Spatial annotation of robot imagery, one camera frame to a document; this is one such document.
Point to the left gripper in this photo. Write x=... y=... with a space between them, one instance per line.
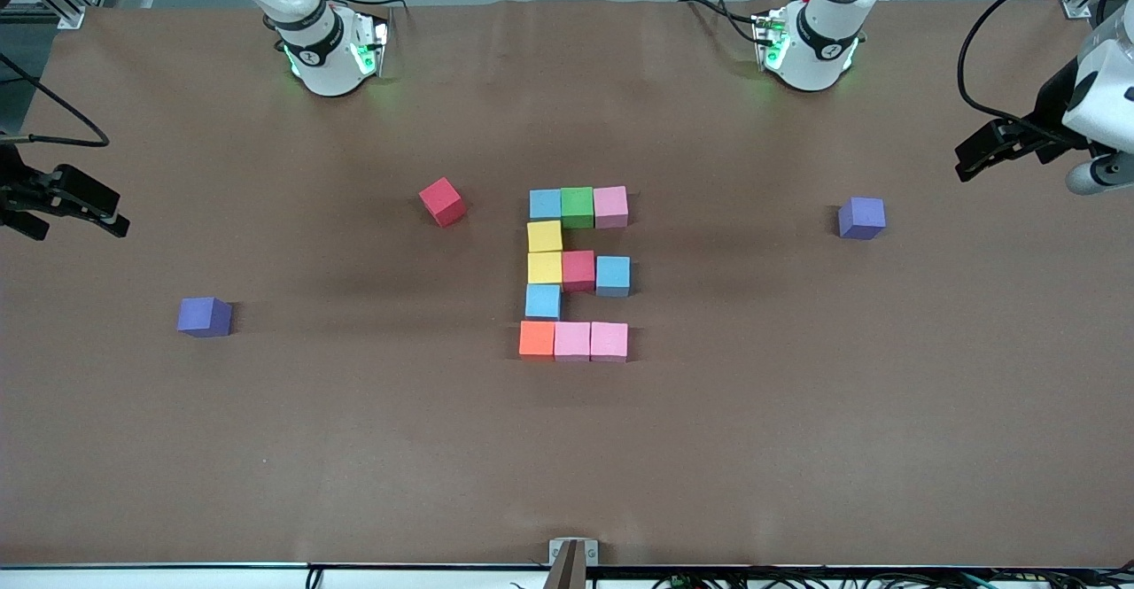
x=1052 y=111

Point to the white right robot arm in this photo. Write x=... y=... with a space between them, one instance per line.
x=328 y=66

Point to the purple foam cube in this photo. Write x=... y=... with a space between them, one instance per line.
x=202 y=315
x=861 y=217

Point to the orange foam cube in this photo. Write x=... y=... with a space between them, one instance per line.
x=537 y=339

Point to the pink foam cube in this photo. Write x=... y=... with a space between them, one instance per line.
x=609 y=341
x=572 y=341
x=610 y=206

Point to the brown table mat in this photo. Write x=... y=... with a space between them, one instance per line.
x=567 y=465

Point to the red foam cube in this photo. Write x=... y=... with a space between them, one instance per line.
x=578 y=270
x=441 y=201

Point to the green foam cube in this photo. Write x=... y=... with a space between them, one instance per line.
x=578 y=206

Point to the yellow foam cube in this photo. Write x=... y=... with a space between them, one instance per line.
x=544 y=267
x=545 y=236

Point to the blue foam cube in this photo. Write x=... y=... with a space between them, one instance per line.
x=613 y=275
x=545 y=204
x=542 y=300

